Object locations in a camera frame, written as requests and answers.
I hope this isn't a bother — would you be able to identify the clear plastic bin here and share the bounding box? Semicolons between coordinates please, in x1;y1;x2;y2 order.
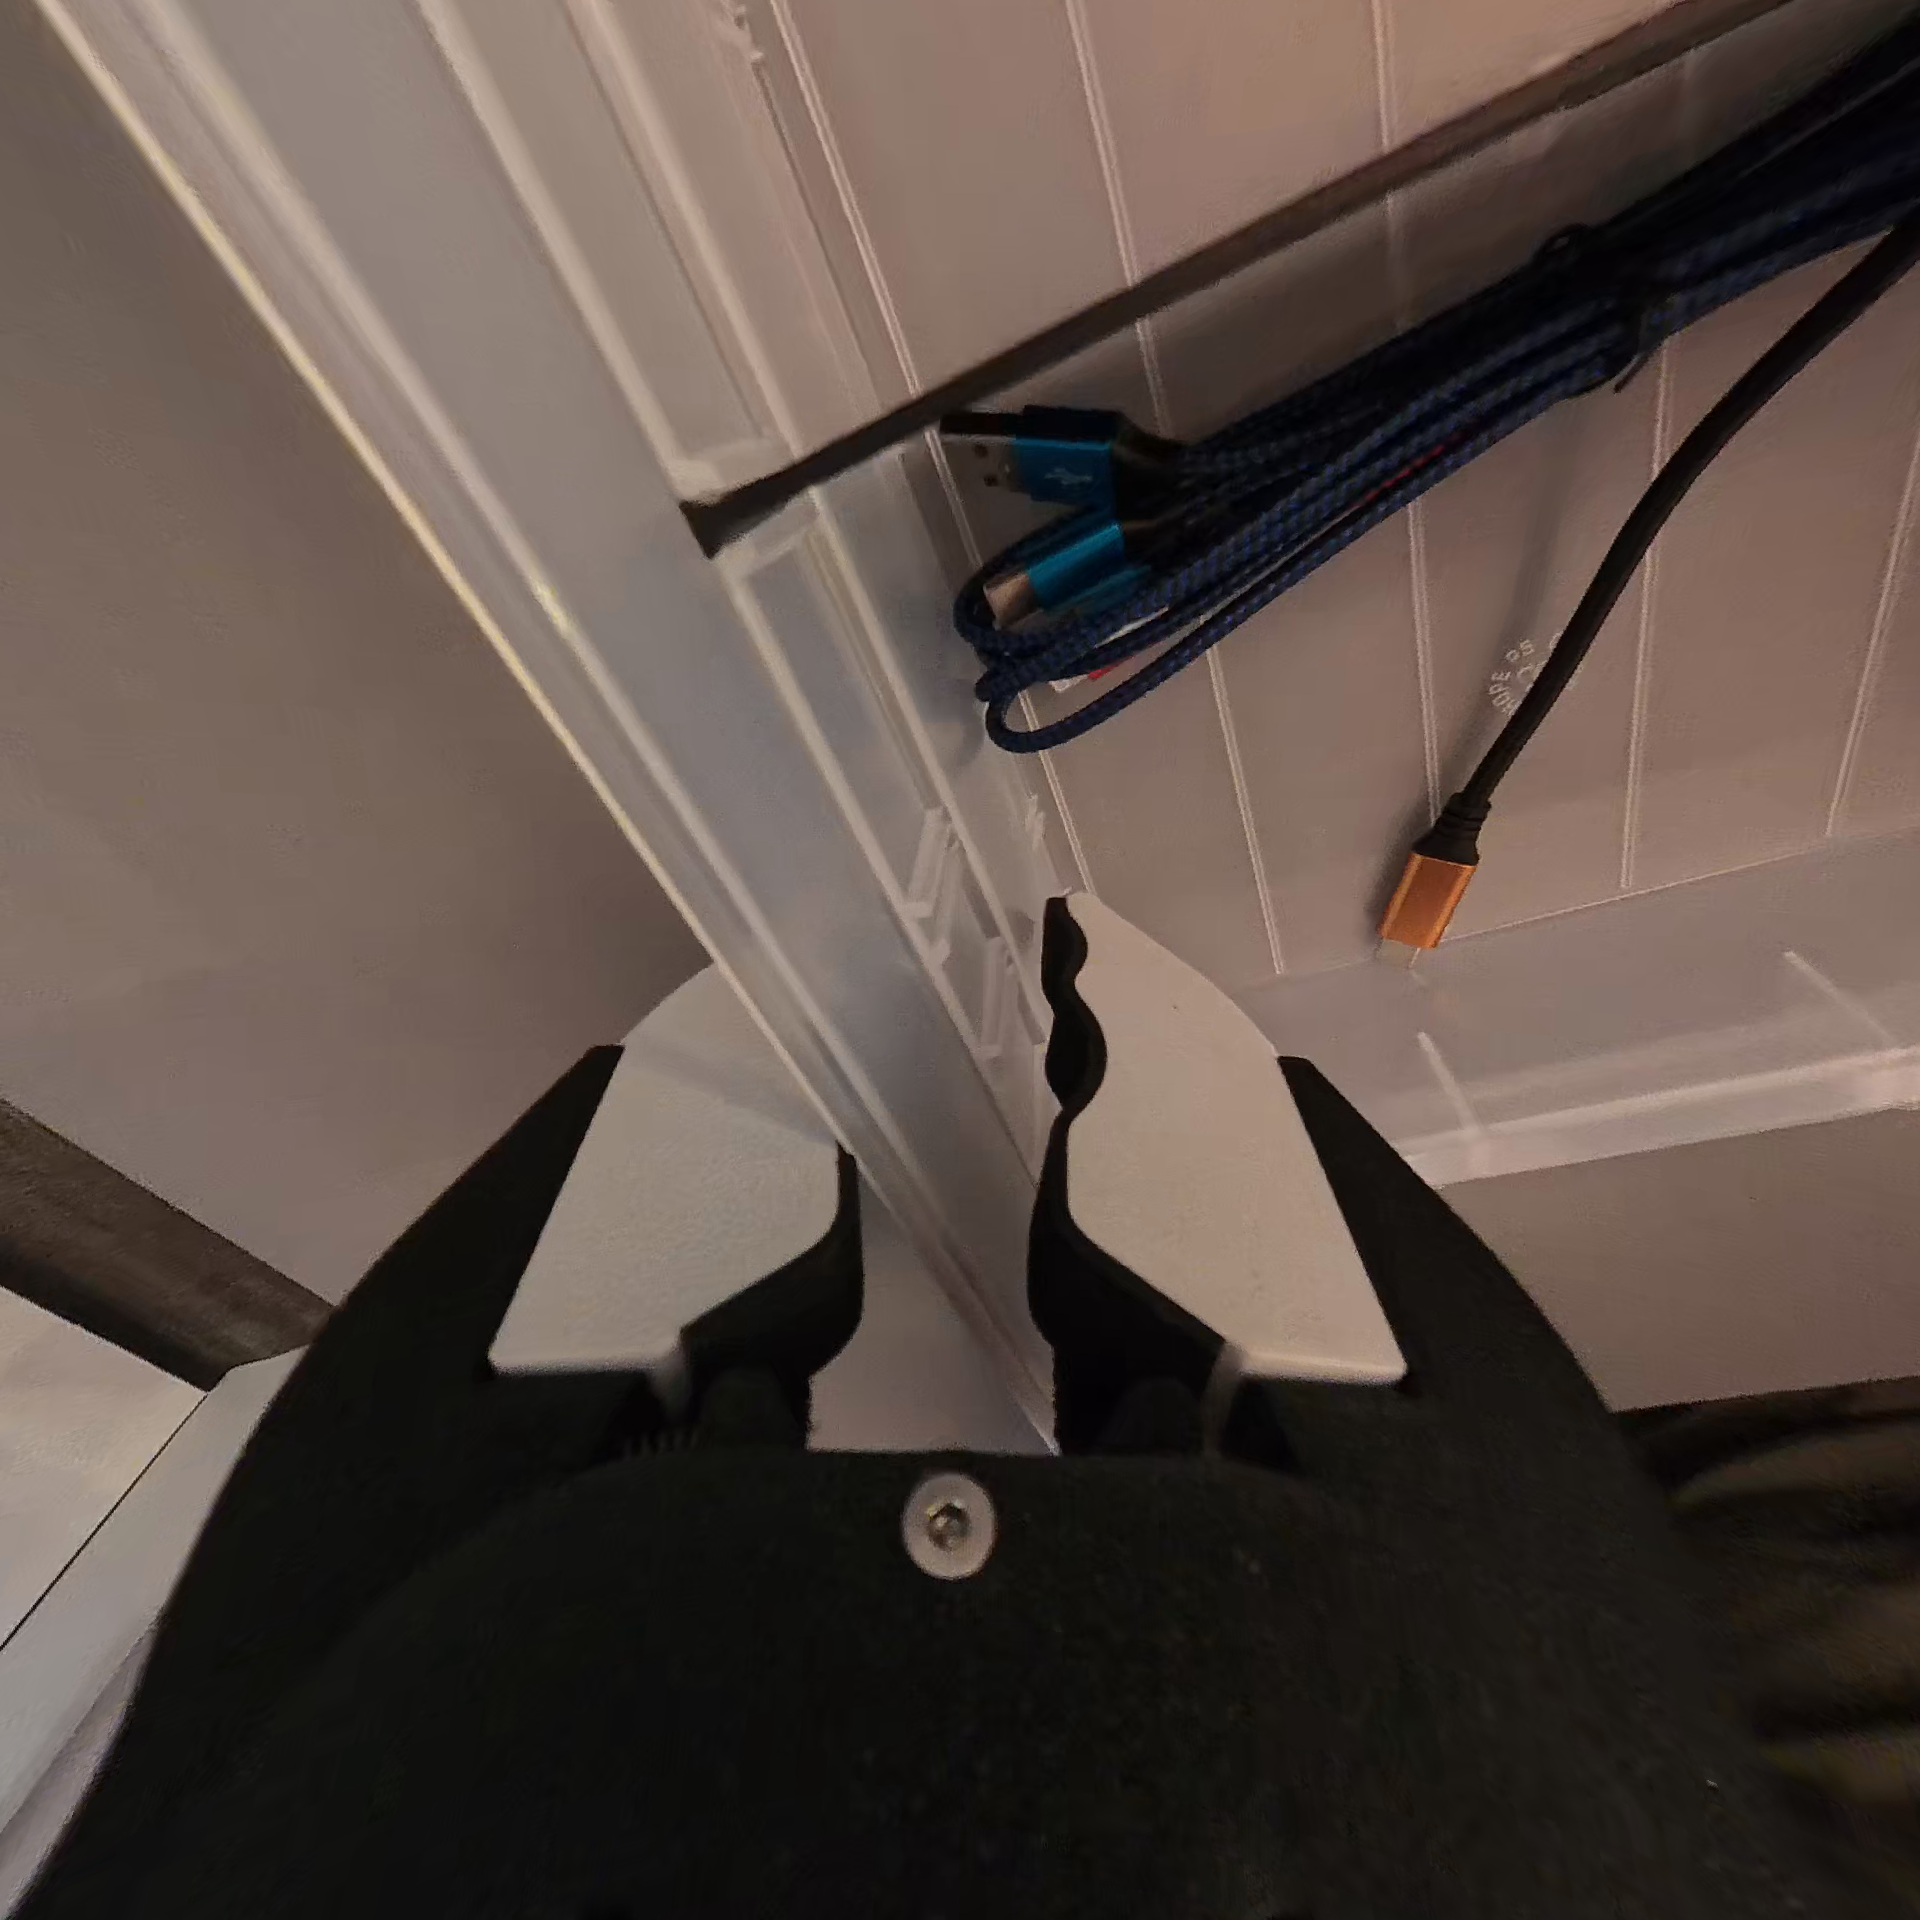
0;0;1920;1442

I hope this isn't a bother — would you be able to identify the blue red braided cable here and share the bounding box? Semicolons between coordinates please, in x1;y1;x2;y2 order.
935;31;1920;756

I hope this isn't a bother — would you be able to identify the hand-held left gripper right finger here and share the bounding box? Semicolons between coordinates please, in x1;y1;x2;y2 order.
1026;893;1411;1449

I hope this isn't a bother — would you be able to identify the black cable with orange bands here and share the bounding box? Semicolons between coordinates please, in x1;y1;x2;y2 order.
1377;226;1920;960

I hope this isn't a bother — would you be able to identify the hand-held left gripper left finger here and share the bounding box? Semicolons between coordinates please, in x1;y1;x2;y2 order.
486;960;869;1449

